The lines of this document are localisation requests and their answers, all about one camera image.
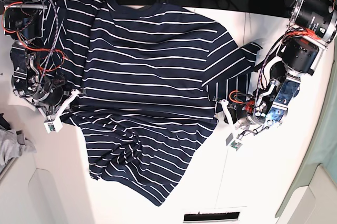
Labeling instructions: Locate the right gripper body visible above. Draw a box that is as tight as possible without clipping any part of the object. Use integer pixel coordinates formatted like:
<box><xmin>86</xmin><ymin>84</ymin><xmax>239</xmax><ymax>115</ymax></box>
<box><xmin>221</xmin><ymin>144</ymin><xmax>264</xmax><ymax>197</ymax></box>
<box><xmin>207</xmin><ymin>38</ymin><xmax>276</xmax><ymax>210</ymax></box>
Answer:
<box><xmin>17</xmin><ymin>87</ymin><xmax>85</xmax><ymax>119</ymax></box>

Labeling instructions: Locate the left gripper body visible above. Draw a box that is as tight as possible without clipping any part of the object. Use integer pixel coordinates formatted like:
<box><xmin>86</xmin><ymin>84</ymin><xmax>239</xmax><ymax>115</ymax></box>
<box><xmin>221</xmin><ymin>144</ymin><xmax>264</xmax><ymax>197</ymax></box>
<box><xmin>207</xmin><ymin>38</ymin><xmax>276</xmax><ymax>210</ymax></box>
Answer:
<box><xmin>213</xmin><ymin>96</ymin><xmax>262</xmax><ymax>135</ymax></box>

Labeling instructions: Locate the navy white striped t-shirt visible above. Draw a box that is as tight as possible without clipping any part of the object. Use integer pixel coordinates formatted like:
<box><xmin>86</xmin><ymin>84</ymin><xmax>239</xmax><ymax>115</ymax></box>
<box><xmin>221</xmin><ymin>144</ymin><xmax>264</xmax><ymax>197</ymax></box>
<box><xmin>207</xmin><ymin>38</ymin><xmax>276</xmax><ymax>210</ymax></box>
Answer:
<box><xmin>42</xmin><ymin>0</ymin><xmax>261</xmax><ymax>206</ymax></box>

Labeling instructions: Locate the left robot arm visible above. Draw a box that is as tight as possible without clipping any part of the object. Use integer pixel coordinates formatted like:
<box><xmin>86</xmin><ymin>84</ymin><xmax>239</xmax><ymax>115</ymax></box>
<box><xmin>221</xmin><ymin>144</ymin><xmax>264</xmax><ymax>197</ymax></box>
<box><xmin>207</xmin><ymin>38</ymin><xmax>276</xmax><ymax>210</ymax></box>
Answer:
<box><xmin>216</xmin><ymin>0</ymin><xmax>336</xmax><ymax>139</ymax></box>

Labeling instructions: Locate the grey cloth pile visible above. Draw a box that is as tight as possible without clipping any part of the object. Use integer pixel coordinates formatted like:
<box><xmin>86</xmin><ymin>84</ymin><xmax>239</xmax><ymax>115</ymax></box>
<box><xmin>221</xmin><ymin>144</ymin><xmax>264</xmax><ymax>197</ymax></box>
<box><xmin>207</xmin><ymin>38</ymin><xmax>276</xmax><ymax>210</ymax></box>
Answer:
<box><xmin>1</xmin><ymin>126</ymin><xmax>36</xmax><ymax>167</ymax></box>

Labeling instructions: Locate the white slotted vent tray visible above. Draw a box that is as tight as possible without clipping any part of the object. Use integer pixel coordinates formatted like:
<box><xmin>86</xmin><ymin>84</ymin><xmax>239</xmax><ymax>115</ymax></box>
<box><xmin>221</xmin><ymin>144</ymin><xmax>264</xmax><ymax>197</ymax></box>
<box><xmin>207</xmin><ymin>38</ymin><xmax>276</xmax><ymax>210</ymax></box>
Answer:
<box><xmin>183</xmin><ymin>206</ymin><xmax>246</xmax><ymax>223</ymax></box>

